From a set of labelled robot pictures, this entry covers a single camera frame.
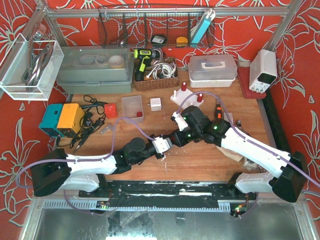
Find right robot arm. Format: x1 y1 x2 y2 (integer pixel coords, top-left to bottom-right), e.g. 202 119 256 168
171 105 308 203

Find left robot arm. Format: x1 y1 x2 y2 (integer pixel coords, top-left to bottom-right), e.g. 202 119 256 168
30 136 173 197

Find translucent spring bin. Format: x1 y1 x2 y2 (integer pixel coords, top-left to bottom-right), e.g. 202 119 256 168
121 95 144 124

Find orange black screwdriver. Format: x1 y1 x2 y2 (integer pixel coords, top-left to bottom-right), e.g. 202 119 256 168
214 99 223 119

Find white peg board fixture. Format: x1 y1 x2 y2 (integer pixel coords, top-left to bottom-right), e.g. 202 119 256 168
170 89 204 109

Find beige work glove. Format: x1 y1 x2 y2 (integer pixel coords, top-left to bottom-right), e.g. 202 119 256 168
216 146 244 162

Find white cube power socket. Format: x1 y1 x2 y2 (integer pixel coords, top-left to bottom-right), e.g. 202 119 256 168
150 97 162 112

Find red cube block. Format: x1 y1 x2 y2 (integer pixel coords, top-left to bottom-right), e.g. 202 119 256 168
104 103 118 119

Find white plastic storage box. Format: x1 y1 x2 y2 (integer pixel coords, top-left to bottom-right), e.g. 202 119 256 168
188 54 238 88

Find woven wicker basket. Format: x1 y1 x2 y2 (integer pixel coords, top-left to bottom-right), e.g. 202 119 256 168
133 69 179 92

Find white bench power supply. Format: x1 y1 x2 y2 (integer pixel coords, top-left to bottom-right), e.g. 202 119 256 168
249 49 277 94

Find yellow tape measure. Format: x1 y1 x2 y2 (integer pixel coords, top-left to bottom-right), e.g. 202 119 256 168
176 36 189 48

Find yellow teal soldering station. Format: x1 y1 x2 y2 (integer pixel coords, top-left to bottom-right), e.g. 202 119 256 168
38 103 85 138

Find grey plastic tape container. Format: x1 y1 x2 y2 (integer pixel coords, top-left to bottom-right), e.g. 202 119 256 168
56 46 134 95

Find clear acrylic hanging box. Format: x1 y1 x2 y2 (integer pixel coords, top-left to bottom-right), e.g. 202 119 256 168
0 34 64 101

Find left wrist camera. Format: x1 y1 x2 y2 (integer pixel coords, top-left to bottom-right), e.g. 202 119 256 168
152 137 173 154

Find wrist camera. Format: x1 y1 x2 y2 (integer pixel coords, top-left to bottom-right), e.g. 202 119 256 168
171 112 189 132
152 137 173 154

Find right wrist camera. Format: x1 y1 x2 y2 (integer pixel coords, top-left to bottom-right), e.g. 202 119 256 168
171 112 189 132

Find small metal bracket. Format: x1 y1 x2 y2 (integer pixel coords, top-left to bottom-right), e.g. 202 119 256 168
100 123 114 134

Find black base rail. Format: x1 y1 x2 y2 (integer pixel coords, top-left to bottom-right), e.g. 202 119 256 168
78 180 257 201

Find soldering iron with cable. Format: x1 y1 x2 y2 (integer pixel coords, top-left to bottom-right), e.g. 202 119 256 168
55 94 107 153

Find white coiled cables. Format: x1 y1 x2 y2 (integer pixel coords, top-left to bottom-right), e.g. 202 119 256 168
146 62 178 80

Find green cordless drill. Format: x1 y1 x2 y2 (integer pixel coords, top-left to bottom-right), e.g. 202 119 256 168
133 48 163 82

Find black wire wall basket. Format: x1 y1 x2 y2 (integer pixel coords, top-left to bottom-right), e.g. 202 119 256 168
98 3 215 48

